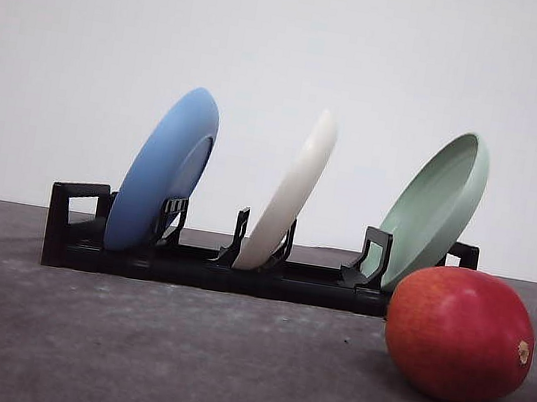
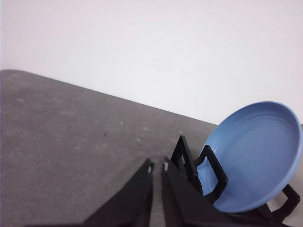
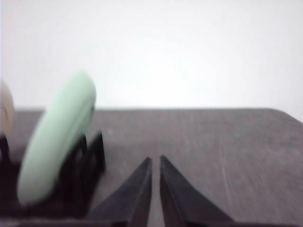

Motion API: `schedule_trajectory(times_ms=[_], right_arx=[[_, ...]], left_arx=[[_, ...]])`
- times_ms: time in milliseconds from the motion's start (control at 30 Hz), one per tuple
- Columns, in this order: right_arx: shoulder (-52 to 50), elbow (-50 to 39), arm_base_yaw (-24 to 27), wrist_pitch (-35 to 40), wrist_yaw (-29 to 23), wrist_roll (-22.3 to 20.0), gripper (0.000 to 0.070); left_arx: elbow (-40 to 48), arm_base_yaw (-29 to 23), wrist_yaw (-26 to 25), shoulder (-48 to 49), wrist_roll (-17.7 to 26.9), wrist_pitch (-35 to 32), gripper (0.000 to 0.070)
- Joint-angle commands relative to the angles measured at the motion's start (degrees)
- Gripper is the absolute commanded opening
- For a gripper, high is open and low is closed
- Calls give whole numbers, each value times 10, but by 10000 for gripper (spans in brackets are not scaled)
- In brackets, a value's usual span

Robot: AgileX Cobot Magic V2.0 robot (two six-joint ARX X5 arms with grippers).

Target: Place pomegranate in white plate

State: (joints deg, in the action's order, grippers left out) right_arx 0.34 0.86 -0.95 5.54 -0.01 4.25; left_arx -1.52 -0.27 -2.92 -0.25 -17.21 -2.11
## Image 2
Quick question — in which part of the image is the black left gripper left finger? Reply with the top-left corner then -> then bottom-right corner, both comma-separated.
82,158 -> 154,227

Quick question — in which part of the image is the black plate rack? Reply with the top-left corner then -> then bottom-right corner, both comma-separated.
170,136 -> 300,227

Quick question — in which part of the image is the blue plate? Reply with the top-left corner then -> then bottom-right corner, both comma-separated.
198,101 -> 303,213

